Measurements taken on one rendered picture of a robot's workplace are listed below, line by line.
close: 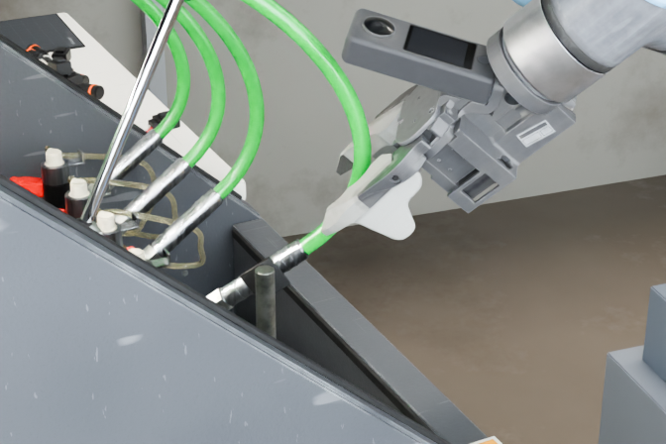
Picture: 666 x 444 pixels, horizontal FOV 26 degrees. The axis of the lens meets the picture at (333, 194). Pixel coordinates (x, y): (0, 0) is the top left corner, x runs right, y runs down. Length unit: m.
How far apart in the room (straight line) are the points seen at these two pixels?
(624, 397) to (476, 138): 0.70
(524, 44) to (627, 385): 0.75
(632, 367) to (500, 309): 1.69
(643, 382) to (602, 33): 0.75
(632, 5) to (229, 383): 0.37
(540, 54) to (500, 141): 0.09
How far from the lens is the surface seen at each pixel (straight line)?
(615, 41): 1.02
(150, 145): 1.50
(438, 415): 1.34
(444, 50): 1.07
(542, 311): 3.40
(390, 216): 1.12
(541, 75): 1.04
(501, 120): 1.09
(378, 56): 1.06
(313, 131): 3.59
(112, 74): 2.05
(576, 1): 1.02
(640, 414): 1.70
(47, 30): 2.23
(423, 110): 1.09
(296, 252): 1.17
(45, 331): 0.86
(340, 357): 1.47
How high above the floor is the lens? 1.71
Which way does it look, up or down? 26 degrees down
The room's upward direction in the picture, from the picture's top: straight up
